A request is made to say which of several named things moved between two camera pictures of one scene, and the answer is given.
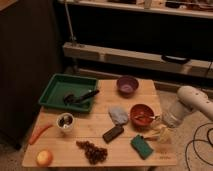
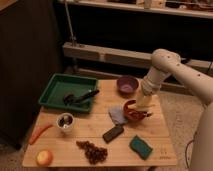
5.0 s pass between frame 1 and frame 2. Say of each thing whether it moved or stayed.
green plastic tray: stayed
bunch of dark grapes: stayed
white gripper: moved
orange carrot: stayed
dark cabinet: stayed
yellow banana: moved
